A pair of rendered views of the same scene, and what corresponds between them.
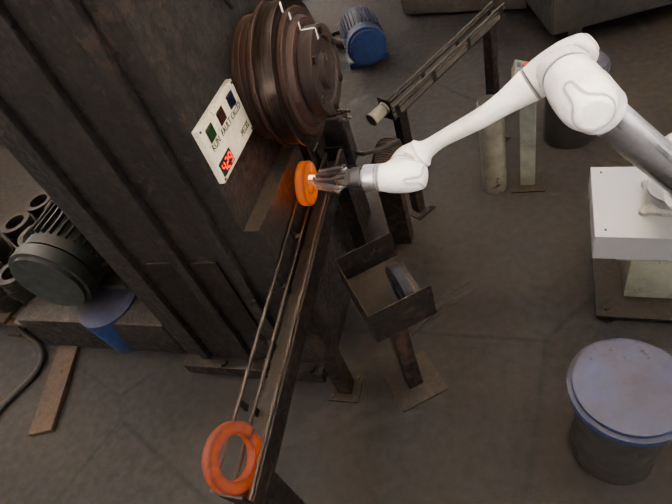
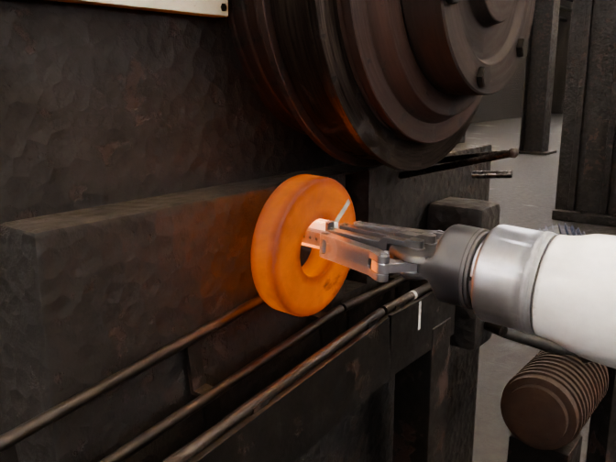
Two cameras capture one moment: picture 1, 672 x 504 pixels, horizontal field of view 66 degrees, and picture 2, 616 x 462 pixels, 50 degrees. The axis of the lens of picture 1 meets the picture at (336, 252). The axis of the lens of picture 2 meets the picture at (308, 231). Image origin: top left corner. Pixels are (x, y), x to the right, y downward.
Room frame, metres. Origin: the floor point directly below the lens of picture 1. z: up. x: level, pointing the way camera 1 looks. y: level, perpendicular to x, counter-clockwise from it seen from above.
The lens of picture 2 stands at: (0.76, -0.11, 0.99)
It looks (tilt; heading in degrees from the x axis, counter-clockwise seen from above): 13 degrees down; 9
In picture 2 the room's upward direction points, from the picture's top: straight up
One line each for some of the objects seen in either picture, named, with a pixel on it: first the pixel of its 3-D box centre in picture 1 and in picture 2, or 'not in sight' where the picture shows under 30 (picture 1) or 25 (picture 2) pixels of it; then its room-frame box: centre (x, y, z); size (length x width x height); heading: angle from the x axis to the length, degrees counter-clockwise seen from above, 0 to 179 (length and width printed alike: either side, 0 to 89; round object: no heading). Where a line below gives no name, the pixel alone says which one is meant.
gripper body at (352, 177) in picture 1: (349, 178); (439, 260); (1.38, -0.13, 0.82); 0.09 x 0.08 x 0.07; 62
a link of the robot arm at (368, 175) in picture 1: (371, 177); (514, 277); (1.35, -0.20, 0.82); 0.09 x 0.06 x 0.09; 152
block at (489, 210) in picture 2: (338, 138); (458, 271); (1.85, -0.19, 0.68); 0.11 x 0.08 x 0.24; 62
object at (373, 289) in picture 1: (400, 336); not in sight; (1.04, -0.10, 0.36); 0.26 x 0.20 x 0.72; 7
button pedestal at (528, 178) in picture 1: (527, 130); not in sight; (1.89, -1.06, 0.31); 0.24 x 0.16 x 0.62; 152
